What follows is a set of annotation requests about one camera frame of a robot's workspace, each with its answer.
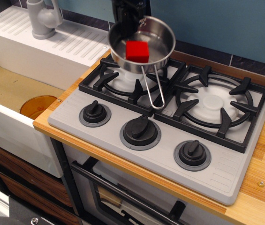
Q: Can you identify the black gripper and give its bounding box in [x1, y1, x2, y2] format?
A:
[112, 0, 146, 38]

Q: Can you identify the red cube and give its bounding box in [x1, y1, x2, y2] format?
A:
[125, 41, 150, 63]

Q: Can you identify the stainless steel pan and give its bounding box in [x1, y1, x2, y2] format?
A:
[108, 15, 176, 110]

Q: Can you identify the black left stove knob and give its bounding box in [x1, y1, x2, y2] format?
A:
[79, 100, 112, 128]

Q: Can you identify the black stove knob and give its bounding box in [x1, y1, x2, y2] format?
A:
[174, 140, 212, 172]
[120, 115, 161, 151]
[79, 100, 112, 128]

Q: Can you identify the black middle stove knob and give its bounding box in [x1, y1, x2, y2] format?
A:
[120, 115, 161, 151]

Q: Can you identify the grey stove top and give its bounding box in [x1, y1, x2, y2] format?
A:
[48, 60, 262, 205]

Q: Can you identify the black right stove knob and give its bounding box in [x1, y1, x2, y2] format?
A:
[174, 140, 212, 172]

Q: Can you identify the grey toy faucet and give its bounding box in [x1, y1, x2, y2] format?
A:
[27, 0, 63, 40]

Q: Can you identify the black left burner grate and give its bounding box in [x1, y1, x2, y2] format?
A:
[78, 50, 186, 118]

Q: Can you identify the black burner grate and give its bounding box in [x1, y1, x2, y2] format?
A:
[78, 50, 186, 118]
[154, 65, 265, 153]

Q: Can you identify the white sink unit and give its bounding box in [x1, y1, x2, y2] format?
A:
[0, 6, 109, 178]

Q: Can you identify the black right burner grate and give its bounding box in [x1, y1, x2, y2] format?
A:
[154, 65, 265, 153]

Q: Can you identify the wooden drawer front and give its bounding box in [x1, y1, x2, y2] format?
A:
[0, 148, 81, 225]

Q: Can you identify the oven door with handle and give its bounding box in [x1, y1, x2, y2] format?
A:
[65, 146, 229, 225]

